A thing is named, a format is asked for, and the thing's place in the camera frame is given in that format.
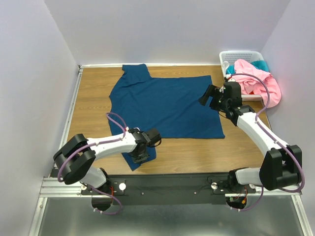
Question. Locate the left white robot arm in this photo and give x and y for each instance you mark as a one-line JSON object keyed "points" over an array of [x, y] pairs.
{"points": [[75, 159]]}

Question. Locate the dark blue t shirt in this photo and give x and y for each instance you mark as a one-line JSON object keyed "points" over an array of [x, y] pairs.
{"points": [[166, 98]]}

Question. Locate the pink t shirt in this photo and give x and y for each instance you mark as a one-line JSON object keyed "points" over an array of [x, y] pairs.
{"points": [[255, 78]]}

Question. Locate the aluminium frame rail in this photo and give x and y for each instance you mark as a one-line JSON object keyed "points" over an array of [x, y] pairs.
{"points": [[72, 210]]}

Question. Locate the white plastic laundry basket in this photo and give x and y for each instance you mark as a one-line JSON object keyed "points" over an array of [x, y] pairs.
{"points": [[228, 58]]}

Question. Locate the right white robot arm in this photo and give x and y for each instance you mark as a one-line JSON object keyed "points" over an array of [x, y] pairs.
{"points": [[282, 163]]}

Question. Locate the teal t shirt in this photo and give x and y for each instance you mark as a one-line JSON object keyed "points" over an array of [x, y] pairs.
{"points": [[250, 85]]}

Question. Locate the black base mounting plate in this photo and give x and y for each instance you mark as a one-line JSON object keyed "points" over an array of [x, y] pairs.
{"points": [[175, 189]]}

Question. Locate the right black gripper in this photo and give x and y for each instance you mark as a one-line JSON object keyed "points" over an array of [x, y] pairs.
{"points": [[214, 91]]}

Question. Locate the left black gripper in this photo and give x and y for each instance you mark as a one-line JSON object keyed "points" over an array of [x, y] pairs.
{"points": [[140, 159]]}

